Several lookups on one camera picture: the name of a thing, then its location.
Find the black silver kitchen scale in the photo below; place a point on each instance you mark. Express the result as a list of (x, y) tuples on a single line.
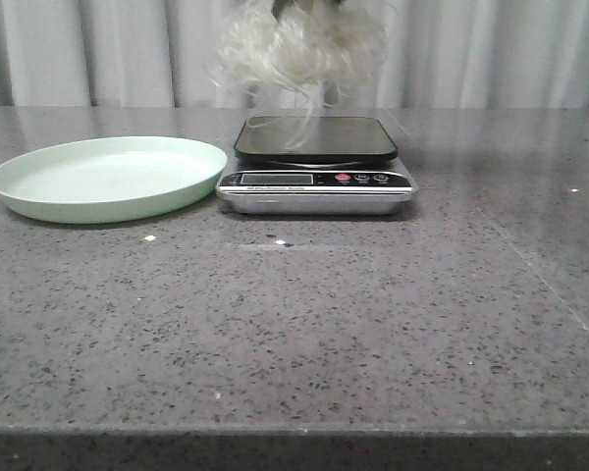
[(322, 165)]

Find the white vermicelli noodle bundle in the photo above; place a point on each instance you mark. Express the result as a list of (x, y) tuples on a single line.
[(308, 47)]

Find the dark blurred gripper finger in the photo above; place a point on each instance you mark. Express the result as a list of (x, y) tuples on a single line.
[(279, 7), (333, 5)]

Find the white pleated curtain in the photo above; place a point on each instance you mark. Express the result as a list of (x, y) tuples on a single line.
[(441, 54)]

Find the light green plastic plate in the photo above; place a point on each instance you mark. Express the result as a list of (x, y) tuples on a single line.
[(109, 180)]

